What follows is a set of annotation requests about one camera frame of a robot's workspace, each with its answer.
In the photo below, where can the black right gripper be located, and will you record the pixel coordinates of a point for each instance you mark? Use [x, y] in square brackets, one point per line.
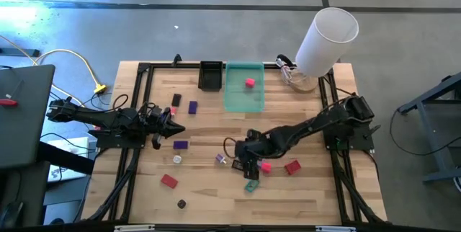
[252, 151]

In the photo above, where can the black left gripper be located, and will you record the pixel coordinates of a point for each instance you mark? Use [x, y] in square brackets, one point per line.
[158, 124]

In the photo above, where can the pink cube charger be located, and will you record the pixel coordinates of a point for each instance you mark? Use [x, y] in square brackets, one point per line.
[250, 83]
[267, 168]

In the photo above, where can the black labelled charger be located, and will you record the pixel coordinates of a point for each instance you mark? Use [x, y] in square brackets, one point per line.
[236, 164]

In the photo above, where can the pink white small charger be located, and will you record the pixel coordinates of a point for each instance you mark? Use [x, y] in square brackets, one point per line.
[173, 111]

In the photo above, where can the purple rectangular block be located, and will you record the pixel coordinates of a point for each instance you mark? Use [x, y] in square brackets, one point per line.
[192, 107]
[180, 145]

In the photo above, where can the black rectangular block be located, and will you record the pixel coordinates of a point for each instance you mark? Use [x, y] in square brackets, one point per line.
[176, 100]

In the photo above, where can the white round piece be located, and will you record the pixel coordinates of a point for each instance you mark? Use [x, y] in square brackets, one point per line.
[176, 159]

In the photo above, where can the purple white plug adapter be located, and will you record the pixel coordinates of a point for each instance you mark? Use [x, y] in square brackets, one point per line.
[219, 158]

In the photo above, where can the red charger block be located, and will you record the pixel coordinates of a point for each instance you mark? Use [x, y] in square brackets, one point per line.
[292, 167]

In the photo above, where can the red rectangular block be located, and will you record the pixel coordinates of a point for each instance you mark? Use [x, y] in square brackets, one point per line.
[169, 181]

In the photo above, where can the small cube charger dark face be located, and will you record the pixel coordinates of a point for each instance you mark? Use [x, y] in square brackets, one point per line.
[182, 204]

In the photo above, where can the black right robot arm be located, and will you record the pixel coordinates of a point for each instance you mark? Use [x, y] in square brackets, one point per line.
[309, 128]

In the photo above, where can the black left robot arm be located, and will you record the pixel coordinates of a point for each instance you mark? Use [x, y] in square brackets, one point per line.
[90, 116]

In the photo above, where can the teal digital clock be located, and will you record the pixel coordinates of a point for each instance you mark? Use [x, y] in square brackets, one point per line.
[252, 186]

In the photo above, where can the black mesh bin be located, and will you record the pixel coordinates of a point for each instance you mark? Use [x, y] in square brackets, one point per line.
[210, 79]

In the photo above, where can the black clamp knob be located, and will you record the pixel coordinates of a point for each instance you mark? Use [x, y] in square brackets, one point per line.
[176, 59]

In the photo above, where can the teal translucent plastic tray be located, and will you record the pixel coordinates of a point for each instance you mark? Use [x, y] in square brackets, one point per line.
[237, 98]

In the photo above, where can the white printed box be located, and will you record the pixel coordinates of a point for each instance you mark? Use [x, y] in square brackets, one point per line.
[73, 145]

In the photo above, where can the black support beam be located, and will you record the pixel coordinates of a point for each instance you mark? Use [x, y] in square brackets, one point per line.
[65, 158]

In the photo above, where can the dark grey side table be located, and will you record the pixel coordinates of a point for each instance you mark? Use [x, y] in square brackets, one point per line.
[25, 124]

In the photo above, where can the white table lamp wooden base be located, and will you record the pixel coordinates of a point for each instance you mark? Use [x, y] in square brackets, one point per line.
[326, 41]

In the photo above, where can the black floor bar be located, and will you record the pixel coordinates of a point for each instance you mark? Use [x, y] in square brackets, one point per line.
[21, 52]

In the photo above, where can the black chair part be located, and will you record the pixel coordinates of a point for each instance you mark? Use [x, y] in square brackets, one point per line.
[11, 215]

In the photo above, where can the grey blue metal stand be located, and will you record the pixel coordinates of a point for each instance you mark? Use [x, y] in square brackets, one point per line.
[425, 99]

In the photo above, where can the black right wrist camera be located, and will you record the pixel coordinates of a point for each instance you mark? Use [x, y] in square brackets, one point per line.
[253, 133]

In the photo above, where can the black aluminium table frame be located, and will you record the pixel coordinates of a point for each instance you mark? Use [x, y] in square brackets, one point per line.
[169, 65]

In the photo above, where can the white metal bracket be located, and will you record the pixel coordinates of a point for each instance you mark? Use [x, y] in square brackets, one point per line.
[335, 229]
[133, 228]

